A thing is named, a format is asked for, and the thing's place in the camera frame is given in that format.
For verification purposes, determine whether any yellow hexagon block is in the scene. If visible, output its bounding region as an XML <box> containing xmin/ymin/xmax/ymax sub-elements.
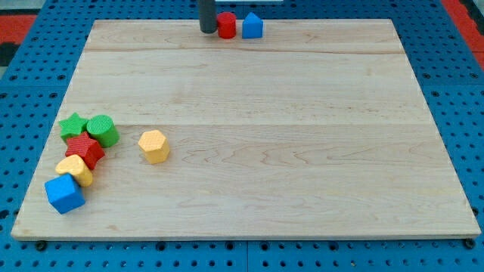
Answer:
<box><xmin>138</xmin><ymin>130</ymin><xmax>170</xmax><ymax>164</ymax></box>

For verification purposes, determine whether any blue cube block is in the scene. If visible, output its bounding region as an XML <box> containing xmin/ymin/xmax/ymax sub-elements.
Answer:
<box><xmin>44</xmin><ymin>174</ymin><xmax>85</xmax><ymax>215</ymax></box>

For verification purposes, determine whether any green cylinder block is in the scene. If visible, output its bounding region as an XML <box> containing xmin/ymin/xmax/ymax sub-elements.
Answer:
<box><xmin>86</xmin><ymin>115</ymin><xmax>119</xmax><ymax>147</ymax></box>

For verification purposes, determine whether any green star block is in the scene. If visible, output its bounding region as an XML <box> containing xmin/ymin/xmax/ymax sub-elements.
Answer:
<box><xmin>58</xmin><ymin>113</ymin><xmax>88</xmax><ymax>142</ymax></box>

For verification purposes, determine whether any red star block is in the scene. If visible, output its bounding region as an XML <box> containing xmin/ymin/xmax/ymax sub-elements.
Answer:
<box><xmin>65</xmin><ymin>131</ymin><xmax>105</xmax><ymax>170</ymax></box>

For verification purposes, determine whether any wooden board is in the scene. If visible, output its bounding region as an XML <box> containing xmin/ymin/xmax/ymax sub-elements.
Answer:
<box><xmin>11</xmin><ymin>19</ymin><xmax>481</xmax><ymax>241</ymax></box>

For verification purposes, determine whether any blue house-shaped block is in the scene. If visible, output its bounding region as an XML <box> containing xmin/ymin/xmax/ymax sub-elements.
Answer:
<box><xmin>242</xmin><ymin>12</ymin><xmax>264</xmax><ymax>39</ymax></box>

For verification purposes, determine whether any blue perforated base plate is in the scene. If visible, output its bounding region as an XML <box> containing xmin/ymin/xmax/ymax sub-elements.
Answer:
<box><xmin>1</xmin><ymin>1</ymin><xmax>483</xmax><ymax>271</ymax></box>

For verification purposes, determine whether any yellow heart block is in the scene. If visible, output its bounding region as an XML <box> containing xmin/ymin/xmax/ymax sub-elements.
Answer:
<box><xmin>55</xmin><ymin>155</ymin><xmax>94</xmax><ymax>187</ymax></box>

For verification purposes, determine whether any red cylinder block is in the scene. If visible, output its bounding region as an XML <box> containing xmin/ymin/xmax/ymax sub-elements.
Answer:
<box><xmin>216</xmin><ymin>12</ymin><xmax>237</xmax><ymax>39</ymax></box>

